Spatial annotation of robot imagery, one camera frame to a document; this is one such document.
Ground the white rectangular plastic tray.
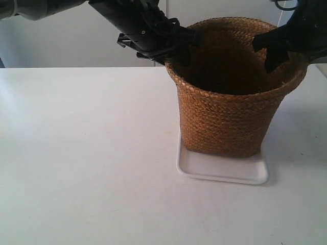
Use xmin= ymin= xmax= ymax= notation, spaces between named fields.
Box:
xmin=176 ymin=133 xmax=269 ymax=185

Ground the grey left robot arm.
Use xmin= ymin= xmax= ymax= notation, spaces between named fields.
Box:
xmin=1 ymin=0 xmax=198 ymax=66

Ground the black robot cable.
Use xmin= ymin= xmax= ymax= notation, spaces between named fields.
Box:
xmin=270 ymin=0 xmax=302 ymax=11

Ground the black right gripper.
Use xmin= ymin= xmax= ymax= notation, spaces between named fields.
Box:
xmin=252 ymin=1 xmax=326 ymax=74

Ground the brown woven wicker basket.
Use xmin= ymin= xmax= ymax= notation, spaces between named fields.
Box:
xmin=165 ymin=17 xmax=308 ymax=158

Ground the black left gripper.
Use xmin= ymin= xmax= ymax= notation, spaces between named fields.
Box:
xmin=88 ymin=1 xmax=199 ymax=67

